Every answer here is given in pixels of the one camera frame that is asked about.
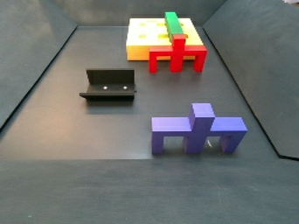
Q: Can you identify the yellow slotted board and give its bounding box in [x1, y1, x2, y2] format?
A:
[125, 18, 203, 61]

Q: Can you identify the purple three-legged block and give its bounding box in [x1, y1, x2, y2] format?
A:
[152, 103, 248, 155]

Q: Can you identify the red three-legged block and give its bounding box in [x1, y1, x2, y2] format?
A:
[148, 34, 208, 73]

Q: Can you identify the green rectangular block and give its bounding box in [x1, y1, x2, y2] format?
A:
[164, 11, 183, 40]

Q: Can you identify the black angle bracket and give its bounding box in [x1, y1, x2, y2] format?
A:
[79, 68, 136, 101]

